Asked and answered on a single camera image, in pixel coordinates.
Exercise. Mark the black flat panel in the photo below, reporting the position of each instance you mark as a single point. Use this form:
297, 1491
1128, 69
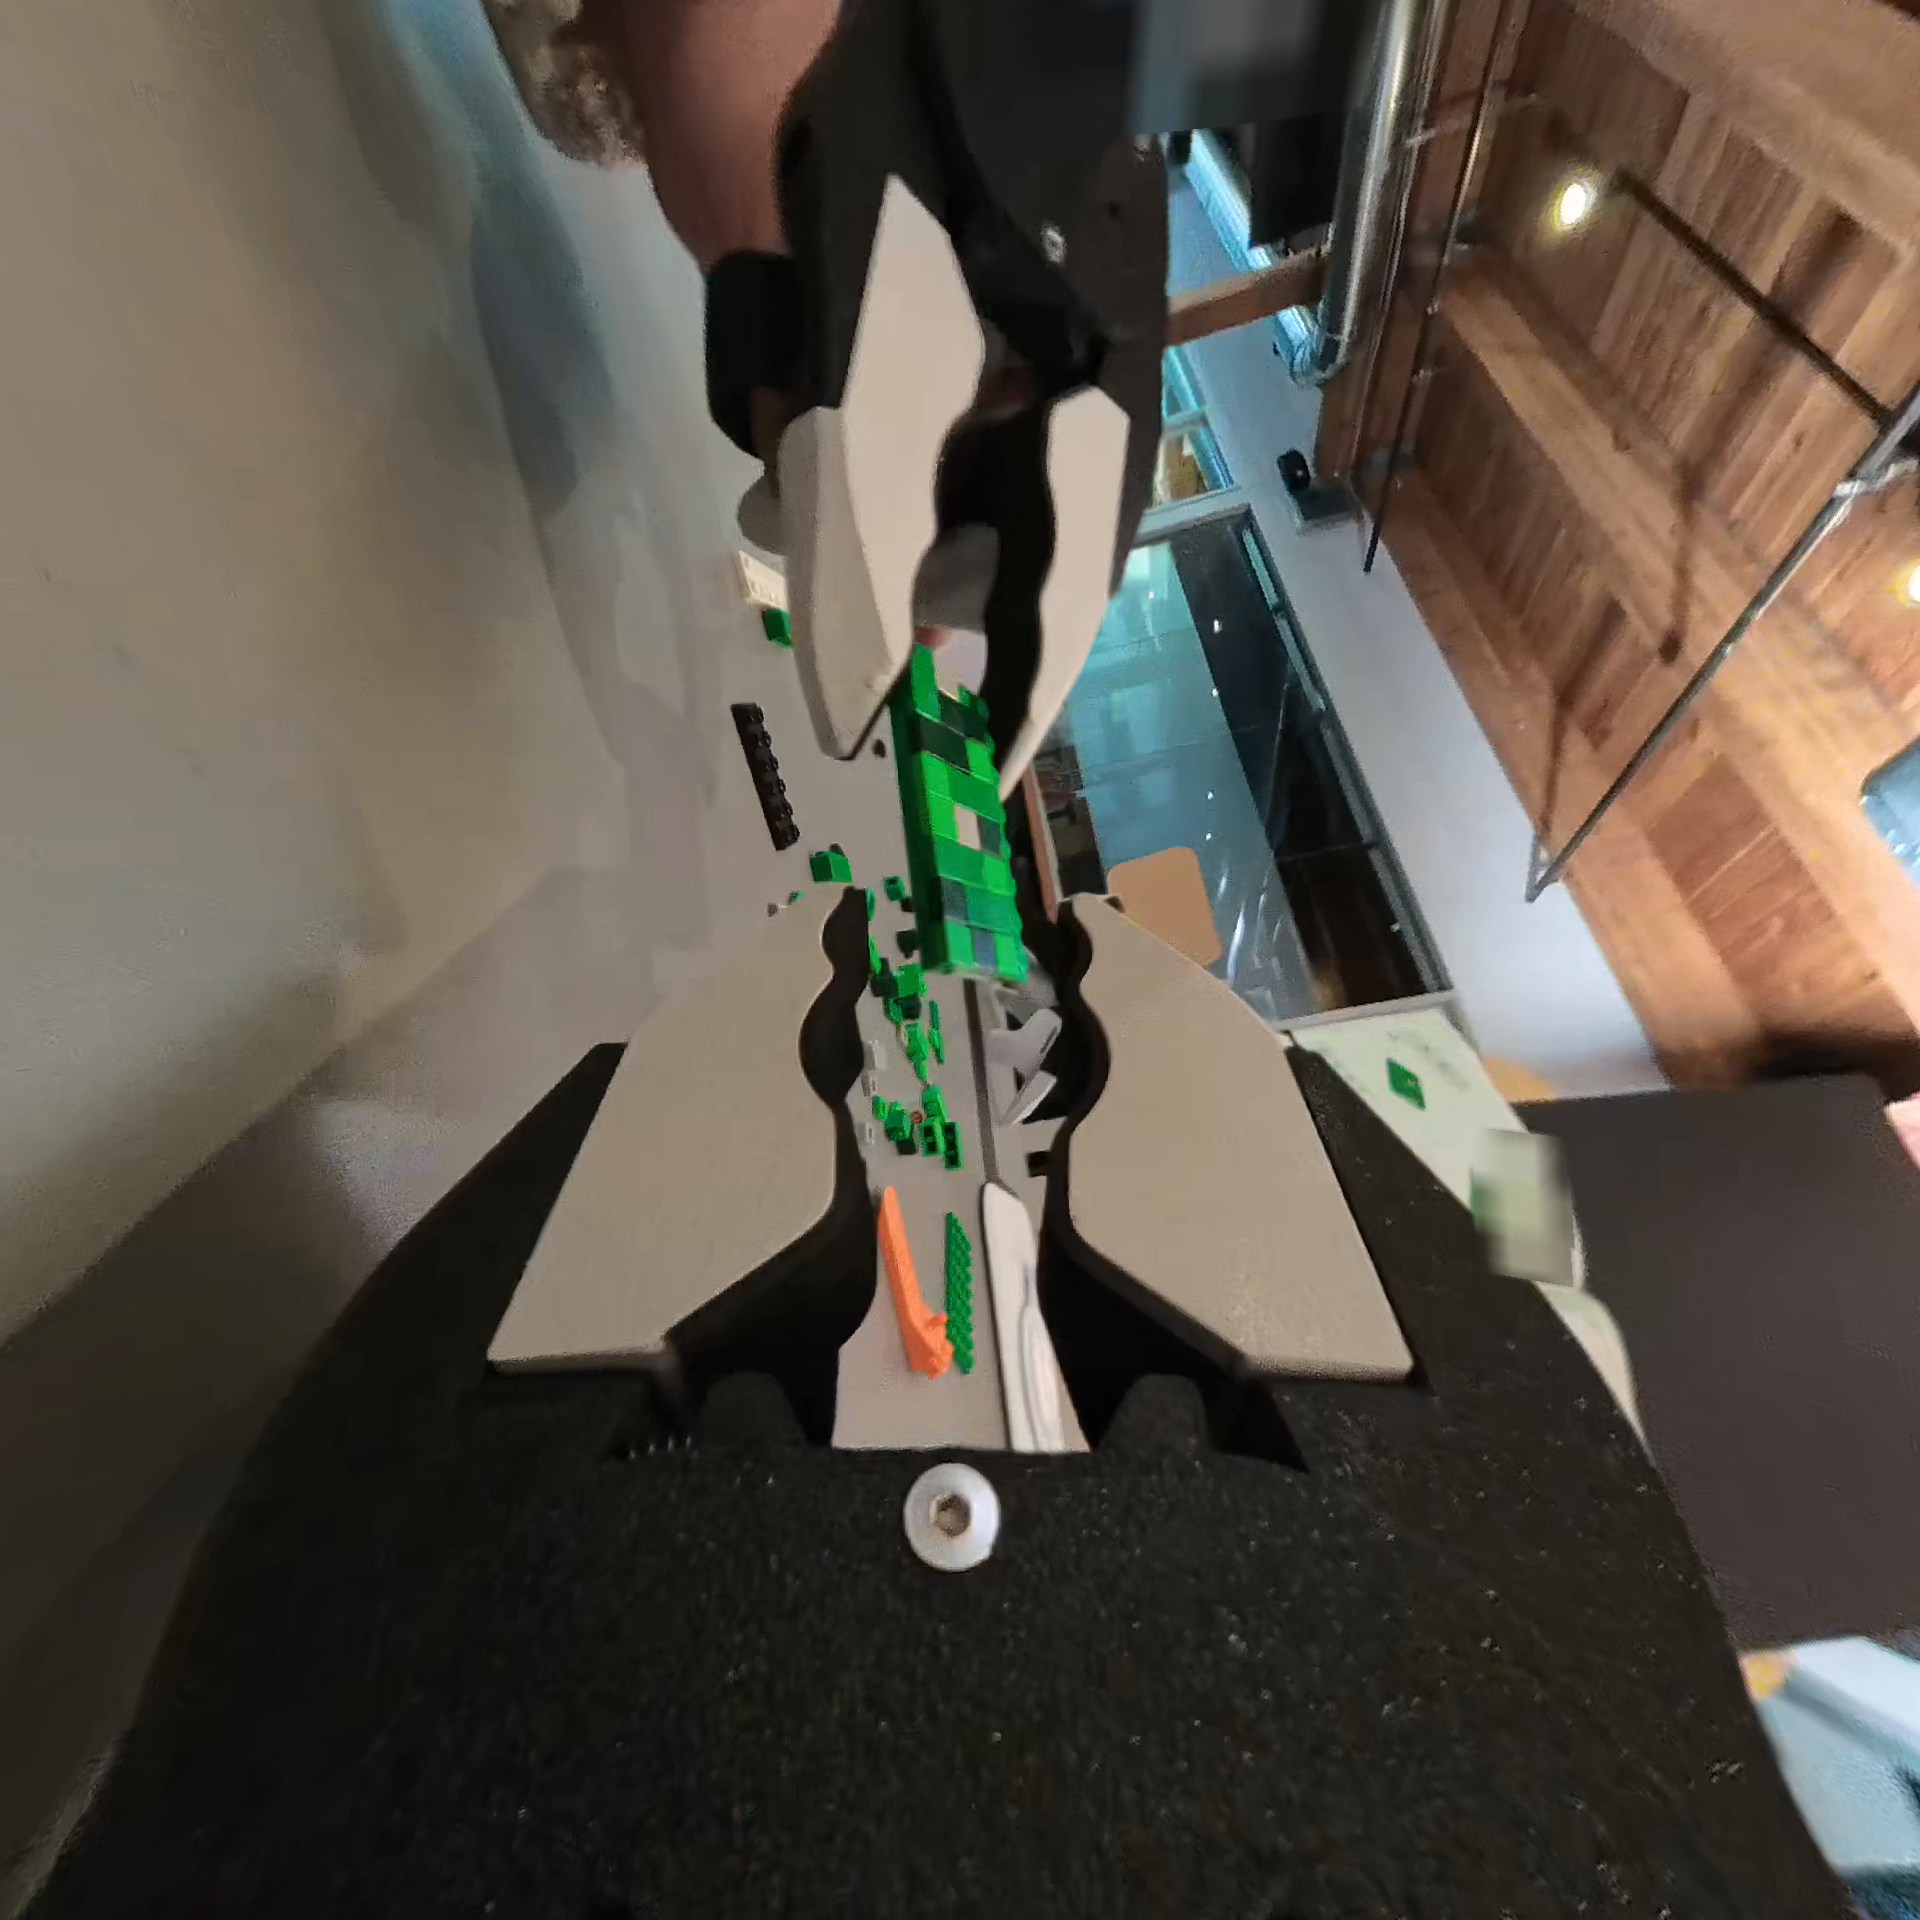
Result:
1725, 1350

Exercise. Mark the orange brick separator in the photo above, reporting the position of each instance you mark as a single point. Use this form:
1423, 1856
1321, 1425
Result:
904, 1290

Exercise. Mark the person's left forearm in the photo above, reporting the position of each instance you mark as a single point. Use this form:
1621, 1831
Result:
577, 89

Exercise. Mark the person's left hand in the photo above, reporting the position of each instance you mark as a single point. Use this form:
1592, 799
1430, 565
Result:
705, 135

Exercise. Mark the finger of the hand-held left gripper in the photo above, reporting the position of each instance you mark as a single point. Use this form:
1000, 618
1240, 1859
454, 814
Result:
868, 524
1088, 524

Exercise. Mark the silver ventilation duct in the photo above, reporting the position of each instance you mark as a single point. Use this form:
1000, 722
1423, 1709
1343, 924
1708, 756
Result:
1387, 182

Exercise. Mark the green lego mosaic assembly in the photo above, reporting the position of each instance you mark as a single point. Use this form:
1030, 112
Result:
944, 839

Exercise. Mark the lego pieces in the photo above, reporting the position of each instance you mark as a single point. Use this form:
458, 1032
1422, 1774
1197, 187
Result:
899, 983

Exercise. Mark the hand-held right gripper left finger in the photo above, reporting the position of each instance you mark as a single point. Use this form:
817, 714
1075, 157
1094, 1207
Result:
705, 1201

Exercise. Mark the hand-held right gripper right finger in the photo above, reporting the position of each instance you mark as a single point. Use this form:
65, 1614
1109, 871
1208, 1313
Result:
1216, 1201

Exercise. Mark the green studded lego base plate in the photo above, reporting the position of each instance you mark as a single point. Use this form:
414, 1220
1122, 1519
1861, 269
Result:
958, 1290

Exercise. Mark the glass partition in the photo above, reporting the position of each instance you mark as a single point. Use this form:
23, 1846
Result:
1199, 706

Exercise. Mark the black long lego plate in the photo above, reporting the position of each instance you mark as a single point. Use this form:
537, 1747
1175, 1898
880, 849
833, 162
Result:
766, 773

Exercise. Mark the tan chair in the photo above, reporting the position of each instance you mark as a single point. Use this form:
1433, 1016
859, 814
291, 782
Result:
1162, 898

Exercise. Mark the white rounded tray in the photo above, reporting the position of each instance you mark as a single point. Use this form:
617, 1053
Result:
1014, 1276

